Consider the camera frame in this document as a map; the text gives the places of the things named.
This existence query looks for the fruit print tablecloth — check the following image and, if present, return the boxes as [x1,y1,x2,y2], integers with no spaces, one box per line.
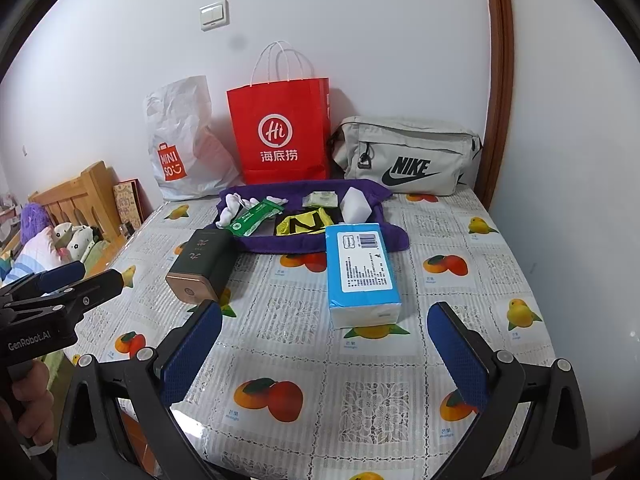
[65,191,558,480]

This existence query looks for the brown wooden door frame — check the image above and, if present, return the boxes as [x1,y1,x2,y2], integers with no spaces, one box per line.
[475,0,516,211]

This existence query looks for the white plastic shopping bag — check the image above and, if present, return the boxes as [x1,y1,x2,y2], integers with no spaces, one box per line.
[145,75,243,202]

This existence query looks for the wooden headboard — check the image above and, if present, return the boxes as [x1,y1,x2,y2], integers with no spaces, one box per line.
[27,161,123,241]

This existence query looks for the white light switch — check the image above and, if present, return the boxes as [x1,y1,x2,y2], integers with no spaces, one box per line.
[199,0,231,32]

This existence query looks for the red paper bag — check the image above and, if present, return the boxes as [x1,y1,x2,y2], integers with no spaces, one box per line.
[226,41,332,186]

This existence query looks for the person's left forearm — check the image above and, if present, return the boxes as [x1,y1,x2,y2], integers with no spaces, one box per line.
[0,400,58,480]

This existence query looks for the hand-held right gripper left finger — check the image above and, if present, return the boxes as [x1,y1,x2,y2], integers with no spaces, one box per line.
[59,300,224,480]

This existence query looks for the yellow pouch black straps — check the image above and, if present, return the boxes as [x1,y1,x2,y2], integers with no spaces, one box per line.
[275,208,333,237]

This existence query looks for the purple towel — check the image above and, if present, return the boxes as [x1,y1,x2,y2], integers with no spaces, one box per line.
[215,179,410,255]

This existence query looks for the blue tissue pack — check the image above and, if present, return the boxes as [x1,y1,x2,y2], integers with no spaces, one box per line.
[325,224,403,330]

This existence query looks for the white paper piece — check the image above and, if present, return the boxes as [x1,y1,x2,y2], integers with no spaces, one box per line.
[339,186,379,224]

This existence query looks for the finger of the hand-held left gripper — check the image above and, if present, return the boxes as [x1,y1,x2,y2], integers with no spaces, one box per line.
[0,268,124,319]
[0,261,87,306]

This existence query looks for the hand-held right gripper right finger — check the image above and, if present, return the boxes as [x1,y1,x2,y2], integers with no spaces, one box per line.
[426,301,593,480]

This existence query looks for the dark green box gold end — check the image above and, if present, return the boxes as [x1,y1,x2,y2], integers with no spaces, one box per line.
[166,228,236,306]

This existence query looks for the purple plush toy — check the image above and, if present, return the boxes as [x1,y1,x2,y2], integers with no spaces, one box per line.
[20,203,55,241]

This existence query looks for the grey waist bag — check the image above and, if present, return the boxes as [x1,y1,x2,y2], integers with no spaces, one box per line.
[327,116,485,196]

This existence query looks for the patterned book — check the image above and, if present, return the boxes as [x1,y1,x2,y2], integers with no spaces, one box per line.
[112,178,146,233]

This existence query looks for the dotted white pillows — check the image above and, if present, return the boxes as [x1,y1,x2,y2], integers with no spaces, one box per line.
[52,222,96,263]

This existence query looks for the person's left hand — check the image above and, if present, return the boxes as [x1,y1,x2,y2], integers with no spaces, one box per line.
[10,364,55,448]

